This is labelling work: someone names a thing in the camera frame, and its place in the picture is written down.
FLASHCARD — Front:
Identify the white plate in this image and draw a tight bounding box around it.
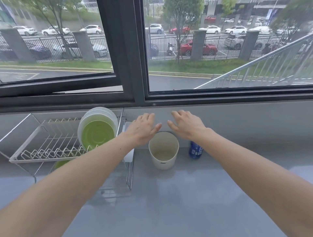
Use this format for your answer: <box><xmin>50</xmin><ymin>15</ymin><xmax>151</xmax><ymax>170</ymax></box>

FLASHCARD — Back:
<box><xmin>84</xmin><ymin>107</ymin><xmax>119</xmax><ymax>133</ymax></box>
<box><xmin>77</xmin><ymin>110</ymin><xmax>118</xmax><ymax>147</ymax></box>

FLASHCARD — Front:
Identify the metal wire dish rack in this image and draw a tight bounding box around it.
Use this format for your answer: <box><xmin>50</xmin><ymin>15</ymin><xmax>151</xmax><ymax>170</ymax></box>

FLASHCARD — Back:
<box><xmin>0</xmin><ymin>107</ymin><xmax>135</xmax><ymax>190</ymax></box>

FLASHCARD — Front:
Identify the cream round plastic container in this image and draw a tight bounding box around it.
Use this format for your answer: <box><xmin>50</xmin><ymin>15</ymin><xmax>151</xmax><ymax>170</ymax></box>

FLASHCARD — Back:
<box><xmin>148</xmin><ymin>131</ymin><xmax>179</xmax><ymax>170</ymax></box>

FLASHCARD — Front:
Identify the dark grey window frame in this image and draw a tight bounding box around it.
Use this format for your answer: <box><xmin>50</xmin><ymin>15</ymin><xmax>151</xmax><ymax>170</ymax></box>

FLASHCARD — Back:
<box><xmin>0</xmin><ymin>0</ymin><xmax>313</xmax><ymax>114</ymax></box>

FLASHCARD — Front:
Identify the white cutlery holder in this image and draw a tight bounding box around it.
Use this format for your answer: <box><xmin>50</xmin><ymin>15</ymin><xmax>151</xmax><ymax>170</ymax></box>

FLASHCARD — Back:
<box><xmin>121</xmin><ymin>121</ymin><xmax>135</xmax><ymax>163</ymax></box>

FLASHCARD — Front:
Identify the person's right forearm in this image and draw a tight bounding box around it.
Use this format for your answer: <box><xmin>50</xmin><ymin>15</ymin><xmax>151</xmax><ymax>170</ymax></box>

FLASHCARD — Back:
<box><xmin>191</xmin><ymin>128</ymin><xmax>313</xmax><ymax>237</ymax></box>

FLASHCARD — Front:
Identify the tree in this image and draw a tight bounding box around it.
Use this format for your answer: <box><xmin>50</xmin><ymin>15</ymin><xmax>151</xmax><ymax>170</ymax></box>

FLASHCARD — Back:
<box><xmin>162</xmin><ymin>0</ymin><xmax>205</xmax><ymax>65</ymax></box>
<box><xmin>269</xmin><ymin>0</ymin><xmax>313</xmax><ymax>43</ymax></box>
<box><xmin>15</xmin><ymin>0</ymin><xmax>85</xmax><ymax>60</ymax></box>

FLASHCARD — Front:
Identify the silver stair railing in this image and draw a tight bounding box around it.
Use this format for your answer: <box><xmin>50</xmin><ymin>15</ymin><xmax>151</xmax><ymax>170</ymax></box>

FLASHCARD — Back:
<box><xmin>194</xmin><ymin>32</ymin><xmax>313</xmax><ymax>90</ymax></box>

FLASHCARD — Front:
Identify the green plate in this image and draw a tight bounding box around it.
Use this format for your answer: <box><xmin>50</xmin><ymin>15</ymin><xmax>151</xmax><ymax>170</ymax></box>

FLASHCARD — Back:
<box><xmin>81</xmin><ymin>120</ymin><xmax>116</xmax><ymax>151</ymax></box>
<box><xmin>54</xmin><ymin>160</ymin><xmax>73</xmax><ymax>169</ymax></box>

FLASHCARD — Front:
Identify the blue bottle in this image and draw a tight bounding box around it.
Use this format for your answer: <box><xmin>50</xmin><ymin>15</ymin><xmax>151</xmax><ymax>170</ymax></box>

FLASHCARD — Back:
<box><xmin>188</xmin><ymin>141</ymin><xmax>203</xmax><ymax>160</ymax></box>

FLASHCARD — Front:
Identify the person's left forearm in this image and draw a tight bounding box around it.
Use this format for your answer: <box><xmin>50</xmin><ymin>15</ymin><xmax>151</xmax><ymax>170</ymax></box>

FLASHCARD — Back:
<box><xmin>0</xmin><ymin>133</ymin><xmax>147</xmax><ymax>237</ymax></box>

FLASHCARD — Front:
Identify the row of parked cars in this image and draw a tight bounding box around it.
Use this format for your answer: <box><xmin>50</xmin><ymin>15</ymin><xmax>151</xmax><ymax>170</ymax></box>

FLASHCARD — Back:
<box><xmin>0</xmin><ymin>15</ymin><xmax>302</xmax><ymax>61</ymax></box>

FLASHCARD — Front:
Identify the person's right hand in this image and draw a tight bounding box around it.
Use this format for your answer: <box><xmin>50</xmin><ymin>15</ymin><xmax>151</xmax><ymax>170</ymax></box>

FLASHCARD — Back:
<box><xmin>167</xmin><ymin>110</ymin><xmax>208</xmax><ymax>141</ymax></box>

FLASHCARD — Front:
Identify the black metal fence with pillars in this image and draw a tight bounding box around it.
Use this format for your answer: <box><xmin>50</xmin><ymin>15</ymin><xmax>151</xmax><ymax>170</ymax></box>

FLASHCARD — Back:
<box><xmin>0</xmin><ymin>27</ymin><xmax>313</xmax><ymax>63</ymax></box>

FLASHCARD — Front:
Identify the person's left hand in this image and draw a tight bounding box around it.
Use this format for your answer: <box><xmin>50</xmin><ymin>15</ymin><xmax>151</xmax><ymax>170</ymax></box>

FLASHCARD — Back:
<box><xmin>123</xmin><ymin>113</ymin><xmax>162</xmax><ymax>148</ymax></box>

